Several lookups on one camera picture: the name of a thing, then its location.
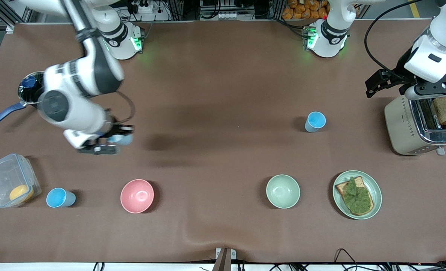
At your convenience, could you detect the black looped cable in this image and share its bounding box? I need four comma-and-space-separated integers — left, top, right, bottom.
334, 248, 359, 271

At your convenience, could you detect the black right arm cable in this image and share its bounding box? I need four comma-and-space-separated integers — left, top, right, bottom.
114, 90, 136, 126

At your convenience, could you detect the pink bowl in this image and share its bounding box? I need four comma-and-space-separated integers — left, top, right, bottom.
120, 179, 155, 214

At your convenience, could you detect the clear plastic container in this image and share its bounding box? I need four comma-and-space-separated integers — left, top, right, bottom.
0, 152, 42, 208

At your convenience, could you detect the black saucepan with blue handle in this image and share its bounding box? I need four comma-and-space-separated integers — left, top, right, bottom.
0, 71, 48, 129

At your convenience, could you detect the bag of orange snacks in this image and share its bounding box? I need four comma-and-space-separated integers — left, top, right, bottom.
282, 0, 329, 20

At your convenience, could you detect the green lettuce leaf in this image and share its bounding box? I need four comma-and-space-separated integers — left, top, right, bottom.
343, 177, 373, 213

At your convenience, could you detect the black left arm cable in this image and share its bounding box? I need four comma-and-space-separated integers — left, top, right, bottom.
364, 0, 425, 76

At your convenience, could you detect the pale green plate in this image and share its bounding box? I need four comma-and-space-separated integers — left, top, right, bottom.
332, 170, 382, 220

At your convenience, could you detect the plain blue cup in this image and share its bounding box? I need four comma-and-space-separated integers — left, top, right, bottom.
46, 187, 76, 208
304, 111, 326, 133

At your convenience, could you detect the pale green bowl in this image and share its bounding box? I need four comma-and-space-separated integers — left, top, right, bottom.
266, 174, 301, 209

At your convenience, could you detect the glass lid with blue knob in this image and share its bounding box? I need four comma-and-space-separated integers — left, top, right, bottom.
18, 72, 47, 105

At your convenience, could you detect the yellow round food piece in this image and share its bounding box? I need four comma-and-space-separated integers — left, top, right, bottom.
9, 184, 34, 202

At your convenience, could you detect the toast slice under lettuce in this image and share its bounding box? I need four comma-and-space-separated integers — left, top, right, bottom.
336, 176, 374, 216

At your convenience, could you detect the white power strip with plugs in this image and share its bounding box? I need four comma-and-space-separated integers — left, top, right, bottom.
127, 0, 159, 14

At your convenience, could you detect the blue cup with white paper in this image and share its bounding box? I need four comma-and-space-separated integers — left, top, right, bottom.
108, 134, 134, 146

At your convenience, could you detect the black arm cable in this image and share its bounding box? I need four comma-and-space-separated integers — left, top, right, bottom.
364, 0, 425, 76
114, 90, 136, 126

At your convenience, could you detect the brown table cloth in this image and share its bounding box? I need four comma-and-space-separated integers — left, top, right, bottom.
0, 19, 446, 264

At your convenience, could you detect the beige chrome toaster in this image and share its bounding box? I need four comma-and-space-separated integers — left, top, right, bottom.
384, 94, 446, 156

